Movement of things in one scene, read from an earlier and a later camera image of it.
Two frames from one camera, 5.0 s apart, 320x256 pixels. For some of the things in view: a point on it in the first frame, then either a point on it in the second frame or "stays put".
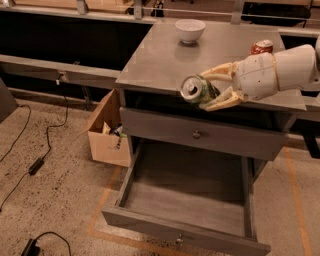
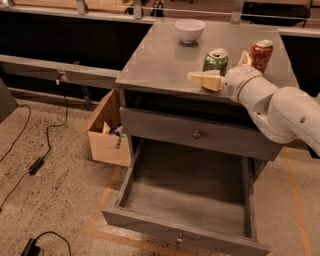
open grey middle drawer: x=201 y=197 stays put
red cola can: x=261 y=46 stays put
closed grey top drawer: x=217 y=134 stays put
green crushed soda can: x=196 y=89 -> x=216 y=59
